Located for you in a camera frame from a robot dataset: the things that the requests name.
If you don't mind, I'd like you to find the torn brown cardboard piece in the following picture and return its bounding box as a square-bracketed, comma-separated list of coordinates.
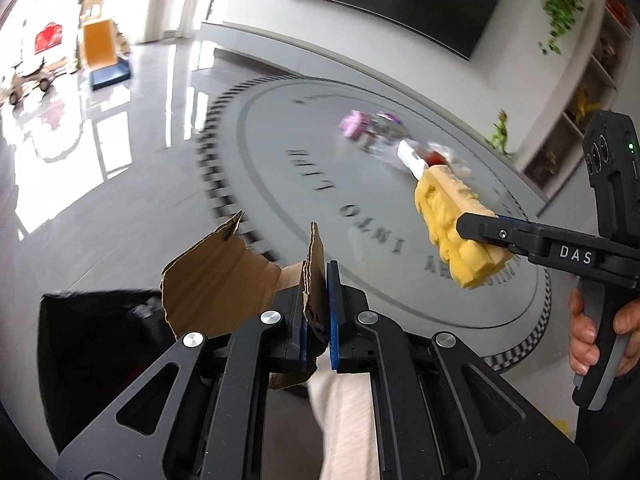
[160, 210, 331, 391]

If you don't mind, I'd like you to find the round grey table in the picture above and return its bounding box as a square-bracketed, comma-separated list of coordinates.
[194, 74, 553, 373]

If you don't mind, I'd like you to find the white and red wrapper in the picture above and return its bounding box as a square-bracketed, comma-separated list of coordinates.
[395, 140, 445, 181]

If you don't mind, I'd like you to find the person's right hand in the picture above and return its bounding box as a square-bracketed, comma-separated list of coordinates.
[568, 290, 640, 376]

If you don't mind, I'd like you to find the clear plastic wrapper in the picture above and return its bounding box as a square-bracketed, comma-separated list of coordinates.
[430, 142, 476, 177]

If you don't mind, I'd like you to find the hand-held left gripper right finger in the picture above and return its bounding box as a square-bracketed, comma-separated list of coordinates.
[326, 261, 589, 480]

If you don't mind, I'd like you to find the yellow foam block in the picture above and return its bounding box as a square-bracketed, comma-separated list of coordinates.
[414, 165, 517, 291]

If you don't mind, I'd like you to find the purple small packet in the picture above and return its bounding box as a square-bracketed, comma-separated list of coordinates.
[373, 111, 409, 141]

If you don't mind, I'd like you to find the pink small box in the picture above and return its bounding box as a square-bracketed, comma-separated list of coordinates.
[339, 110, 374, 141]

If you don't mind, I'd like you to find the white ride-on toy car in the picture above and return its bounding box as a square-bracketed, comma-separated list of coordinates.
[0, 57, 57, 107]

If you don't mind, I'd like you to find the white wall shelf unit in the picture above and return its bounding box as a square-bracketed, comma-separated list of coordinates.
[520, 0, 640, 196]

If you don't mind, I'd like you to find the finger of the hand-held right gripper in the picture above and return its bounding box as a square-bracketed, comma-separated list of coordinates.
[457, 212, 549, 264]

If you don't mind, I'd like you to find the black trash bag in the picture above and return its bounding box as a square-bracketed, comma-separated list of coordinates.
[37, 287, 177, 457]

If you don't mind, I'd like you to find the person's white trouser leg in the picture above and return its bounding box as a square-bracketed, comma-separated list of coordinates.
[305, 370, 381, 480]

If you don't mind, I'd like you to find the red and white playhouse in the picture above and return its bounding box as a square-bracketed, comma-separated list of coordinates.
[19, 0, 83, 77]

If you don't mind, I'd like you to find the green dinosaur toy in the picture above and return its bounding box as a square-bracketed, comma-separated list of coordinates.
[487, 109, 517, 157]

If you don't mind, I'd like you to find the yellow toy slide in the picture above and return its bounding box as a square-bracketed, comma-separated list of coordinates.
[80, 0, 134, 92]

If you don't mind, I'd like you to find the black wall television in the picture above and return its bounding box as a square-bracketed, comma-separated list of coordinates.
[270, 0, 516, 61]

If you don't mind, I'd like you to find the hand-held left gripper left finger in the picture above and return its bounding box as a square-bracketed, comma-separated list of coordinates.
[57, 284, 308, 480]

